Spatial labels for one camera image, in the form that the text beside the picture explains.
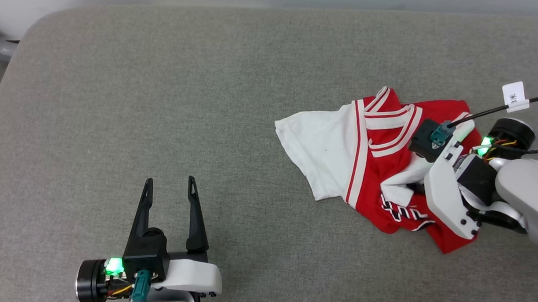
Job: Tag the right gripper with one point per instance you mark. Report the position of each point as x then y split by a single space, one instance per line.
477 179

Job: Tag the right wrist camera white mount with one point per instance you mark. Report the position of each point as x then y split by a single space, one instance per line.
442 195

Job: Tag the red and white jersey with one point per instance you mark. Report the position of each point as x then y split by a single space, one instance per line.
325 147

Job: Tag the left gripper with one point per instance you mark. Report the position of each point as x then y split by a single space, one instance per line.
91 282

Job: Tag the grey fabric sofa cushion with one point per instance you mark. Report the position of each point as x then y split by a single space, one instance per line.
199 103

